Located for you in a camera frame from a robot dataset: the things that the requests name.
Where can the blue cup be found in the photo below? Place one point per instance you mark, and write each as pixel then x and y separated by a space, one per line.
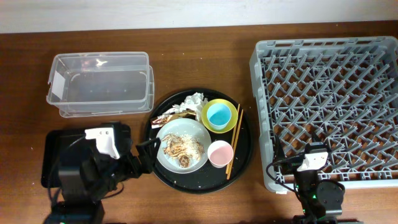
pixel 218 116

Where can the black rectangular tray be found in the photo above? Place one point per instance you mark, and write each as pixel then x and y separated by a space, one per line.
pixel 56 142

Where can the yellow bowl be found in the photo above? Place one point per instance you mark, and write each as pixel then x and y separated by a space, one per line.
pixel 230 125

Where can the brown coffee sachet wrapper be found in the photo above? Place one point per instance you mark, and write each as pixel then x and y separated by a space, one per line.
pixel 162 120

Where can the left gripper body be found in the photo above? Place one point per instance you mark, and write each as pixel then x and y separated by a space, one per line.
pixel 114 170

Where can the wooden chopstick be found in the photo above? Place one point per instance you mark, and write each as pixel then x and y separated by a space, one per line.
pixel 236 140
pixel 232 141

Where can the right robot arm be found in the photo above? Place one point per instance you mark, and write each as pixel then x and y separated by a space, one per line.
pixel 321 200

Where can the round black serving tray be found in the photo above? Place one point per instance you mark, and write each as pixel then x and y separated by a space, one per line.
pixel 206 179

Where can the clear plastic bin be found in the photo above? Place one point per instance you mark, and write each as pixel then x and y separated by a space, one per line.
pixel 101 83

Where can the pink cup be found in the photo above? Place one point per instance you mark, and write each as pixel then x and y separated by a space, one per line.
pixel 220 153

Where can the grey dishwasher rack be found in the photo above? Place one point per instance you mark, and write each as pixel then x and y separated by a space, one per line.
pixel 344 90

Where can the crumpled white napkin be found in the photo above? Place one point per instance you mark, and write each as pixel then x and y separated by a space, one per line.
pixel 194 102

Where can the food scraps on plate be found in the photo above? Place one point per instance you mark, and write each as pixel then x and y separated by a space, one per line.
pixel 185 148

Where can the grey plate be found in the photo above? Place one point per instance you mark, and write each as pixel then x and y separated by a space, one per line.
pixel 179 127

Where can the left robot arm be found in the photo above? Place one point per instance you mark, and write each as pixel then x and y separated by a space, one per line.
pixel 83 166

